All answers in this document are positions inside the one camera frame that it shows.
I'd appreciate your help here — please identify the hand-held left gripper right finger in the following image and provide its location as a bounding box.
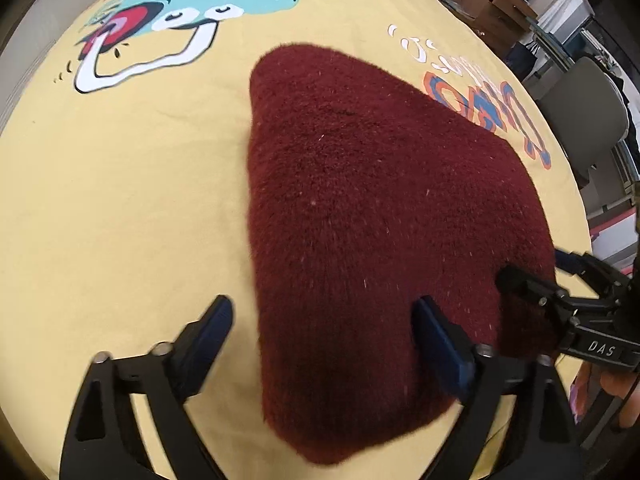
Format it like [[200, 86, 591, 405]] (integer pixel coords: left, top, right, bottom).
[[411, 296, 584, 480]]

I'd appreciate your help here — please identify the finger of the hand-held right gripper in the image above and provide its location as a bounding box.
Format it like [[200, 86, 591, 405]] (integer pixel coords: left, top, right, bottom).
[[496, 264, 583, 332], [553, 248, 632, 302]]

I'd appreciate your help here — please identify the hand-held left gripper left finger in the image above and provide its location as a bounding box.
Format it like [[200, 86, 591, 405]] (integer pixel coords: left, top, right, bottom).
[[59, 294, 235, 480]]

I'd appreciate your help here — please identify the dark red knit sweater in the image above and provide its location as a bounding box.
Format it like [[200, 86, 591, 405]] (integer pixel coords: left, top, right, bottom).
[[247, 44, 559, 466]]

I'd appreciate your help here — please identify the person's right hand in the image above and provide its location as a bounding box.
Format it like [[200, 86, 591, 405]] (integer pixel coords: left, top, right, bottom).
[[598, 366, 640, 432]]

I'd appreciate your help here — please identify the grey chair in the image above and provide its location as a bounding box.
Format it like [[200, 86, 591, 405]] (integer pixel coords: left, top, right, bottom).
[[524, 56, 632, 188]]

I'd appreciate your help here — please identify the yellow cartoon printed blanket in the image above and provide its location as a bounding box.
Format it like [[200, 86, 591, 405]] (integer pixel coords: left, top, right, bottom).
[[0, 0, 597, 480]]

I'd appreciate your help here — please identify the dark blue bag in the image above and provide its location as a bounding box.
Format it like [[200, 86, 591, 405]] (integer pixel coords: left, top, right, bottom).
[[504, 41, 540, 82]]

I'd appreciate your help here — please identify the brown wooden drawer cabinet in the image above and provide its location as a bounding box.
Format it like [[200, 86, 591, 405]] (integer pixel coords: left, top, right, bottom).
[[449, 0, 540, 57]]

